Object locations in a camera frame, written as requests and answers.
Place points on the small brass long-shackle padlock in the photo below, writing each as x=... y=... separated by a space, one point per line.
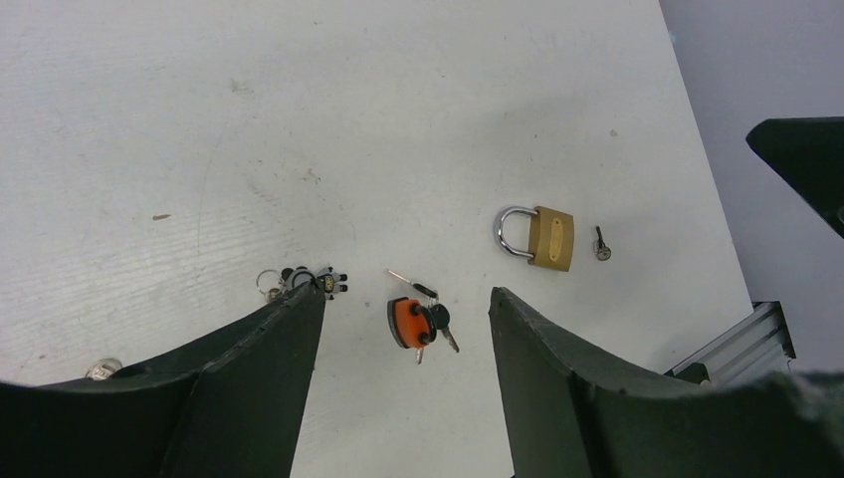
x=103 y=369

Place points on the aluminium table frame rail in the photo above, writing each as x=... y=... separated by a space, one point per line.
x=756 y=346

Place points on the black-headed keys bunch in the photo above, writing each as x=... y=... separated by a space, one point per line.
x=441 y=314

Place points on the orange black padlock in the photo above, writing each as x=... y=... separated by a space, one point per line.
x=411 y=324

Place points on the large brass padlock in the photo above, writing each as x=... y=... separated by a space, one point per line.
x=550 y=238

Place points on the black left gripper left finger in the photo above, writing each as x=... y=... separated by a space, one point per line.
x=229 y=404

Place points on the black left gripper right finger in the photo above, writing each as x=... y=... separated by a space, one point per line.
x=573 y=409

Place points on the silver key with ring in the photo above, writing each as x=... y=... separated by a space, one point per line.
x=601 y=250

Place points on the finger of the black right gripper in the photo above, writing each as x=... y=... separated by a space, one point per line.
x=807 y=153

